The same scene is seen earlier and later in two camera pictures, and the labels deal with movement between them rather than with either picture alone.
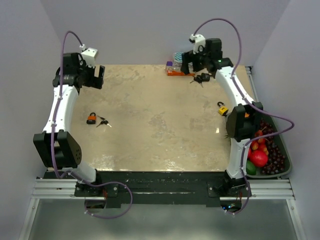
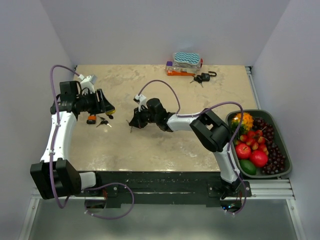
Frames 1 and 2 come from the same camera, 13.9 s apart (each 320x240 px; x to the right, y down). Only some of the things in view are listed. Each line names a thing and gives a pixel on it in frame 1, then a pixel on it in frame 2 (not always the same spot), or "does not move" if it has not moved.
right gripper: [190, 57] → [137, 120]
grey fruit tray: [287, 168] does not move
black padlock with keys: [204, 77] does not move
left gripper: [95, 82] → [103, 105]
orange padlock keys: [104, 121] does not move
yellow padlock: [222, 110] → [109, 113]
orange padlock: [91, 120] does not move
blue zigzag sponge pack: [178, 61] does not move
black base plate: [161, 189] does not move
